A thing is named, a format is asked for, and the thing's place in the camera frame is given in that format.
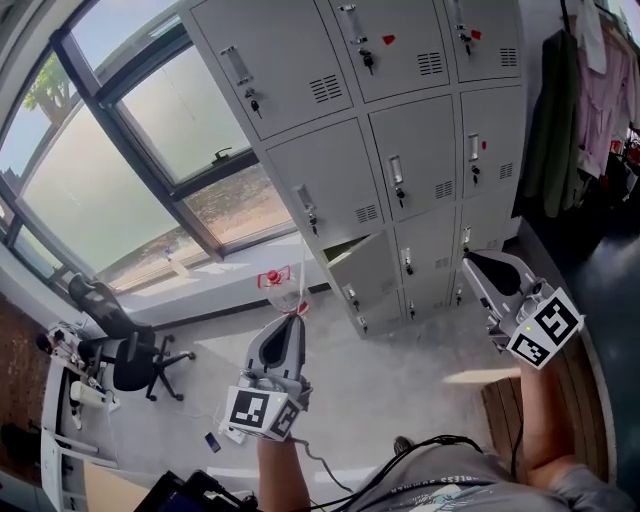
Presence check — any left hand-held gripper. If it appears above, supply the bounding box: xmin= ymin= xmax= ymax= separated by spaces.
xmin=219 ymin=314 xmax=315 ymax=442

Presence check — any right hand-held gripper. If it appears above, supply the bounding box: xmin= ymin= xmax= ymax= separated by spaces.
xmin=460 ymin=249 xmax=586 ymax=372

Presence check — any grey metal locker cabinet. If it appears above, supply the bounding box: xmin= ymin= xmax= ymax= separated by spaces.
xmin=177 ymin=0 xmax=529 ymax=340

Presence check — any person's left forearm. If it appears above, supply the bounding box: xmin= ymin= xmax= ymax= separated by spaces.
xmin=255 ymin=438 xmax=311 ymax=506

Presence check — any person's right forearm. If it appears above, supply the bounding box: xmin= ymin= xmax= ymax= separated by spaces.
xmin=517 ymin=357 xmax=589 ymax=484

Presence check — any clear water jug red cap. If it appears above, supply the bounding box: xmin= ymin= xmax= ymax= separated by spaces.
xmin=257 ymin=267 xmax=311 ymax=317

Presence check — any clear spray bottle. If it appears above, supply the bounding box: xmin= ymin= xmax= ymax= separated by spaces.
xmin=162 ymin=244 xmax=191 ymax=276

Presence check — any black office chair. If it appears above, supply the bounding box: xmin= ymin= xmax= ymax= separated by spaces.
xmin=67 ymin=273 xmax=197 ymax=404

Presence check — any pile of black bags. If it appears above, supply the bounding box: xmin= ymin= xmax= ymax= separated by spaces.
xmin=577 ymin=154 xmax=640 ymax=206

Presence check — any black tablet device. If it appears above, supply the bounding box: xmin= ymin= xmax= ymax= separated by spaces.
xmin=134 ymin=468 xmax=261 ymax=512

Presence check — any person's grey t-shirt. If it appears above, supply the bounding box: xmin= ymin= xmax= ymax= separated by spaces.
xmin=339 ymin=439 xmax=640 ymax=512

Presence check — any dark green coat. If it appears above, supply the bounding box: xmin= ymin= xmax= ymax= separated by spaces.
xmin=519 ymin=29 xmax=584 ymax=219

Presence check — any white small appliance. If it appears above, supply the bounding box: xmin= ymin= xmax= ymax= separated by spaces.
xmin=68 ymin=380 xmax=121 ymax=431

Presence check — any light wooden board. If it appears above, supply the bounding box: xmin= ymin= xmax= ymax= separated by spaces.
xmin=82 ymin=459 xmax=166 ymax=512

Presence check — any small white black device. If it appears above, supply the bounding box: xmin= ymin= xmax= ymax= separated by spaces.
xmin=37 ymin=324 xmax=84 ymax=359

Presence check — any white metal table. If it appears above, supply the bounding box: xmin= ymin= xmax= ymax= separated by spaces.
xmin=39 ymin=349 xmax=121 ymax=512

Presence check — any dark framed window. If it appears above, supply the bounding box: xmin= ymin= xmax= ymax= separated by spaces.
xmin=0 ymin=0 xmax=301 ymax=301

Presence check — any white hanging shirt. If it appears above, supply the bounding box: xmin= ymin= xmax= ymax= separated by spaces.
xmin=579 ymin=0 xmax=609 ymax=71

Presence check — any black cable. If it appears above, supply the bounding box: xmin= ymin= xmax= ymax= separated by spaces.
xmin=299 ymin=434 xmax=524 ymax=512

